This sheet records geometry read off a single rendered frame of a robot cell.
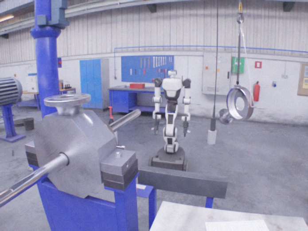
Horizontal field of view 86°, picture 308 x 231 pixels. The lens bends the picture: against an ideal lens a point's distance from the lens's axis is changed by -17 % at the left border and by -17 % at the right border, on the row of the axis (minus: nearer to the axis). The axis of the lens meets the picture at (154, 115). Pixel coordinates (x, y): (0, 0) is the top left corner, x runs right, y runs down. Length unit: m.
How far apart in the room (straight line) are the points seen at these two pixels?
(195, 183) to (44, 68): 2.49
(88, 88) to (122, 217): 6.05
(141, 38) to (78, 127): 5.75
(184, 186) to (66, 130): 0.83
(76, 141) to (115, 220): 0.52
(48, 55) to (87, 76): 4.01
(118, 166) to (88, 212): 0.46
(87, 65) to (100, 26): 1.49
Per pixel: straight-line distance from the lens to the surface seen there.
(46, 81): 3.04
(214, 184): 1.34
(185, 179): 1.34
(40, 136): 1.23
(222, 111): 2.42
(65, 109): 1.07
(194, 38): 6.09
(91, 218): 1.35
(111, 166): 0.98
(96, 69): 6.69
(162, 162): 2.95
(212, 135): 1.73
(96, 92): 6.77
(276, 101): 6.28
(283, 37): 6.36
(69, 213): 1.46
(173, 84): 2.78
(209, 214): 1.06
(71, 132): 1.04
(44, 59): 3.04
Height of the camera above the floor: 1.58
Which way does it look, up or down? 15 degrees down
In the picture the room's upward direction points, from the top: straight up
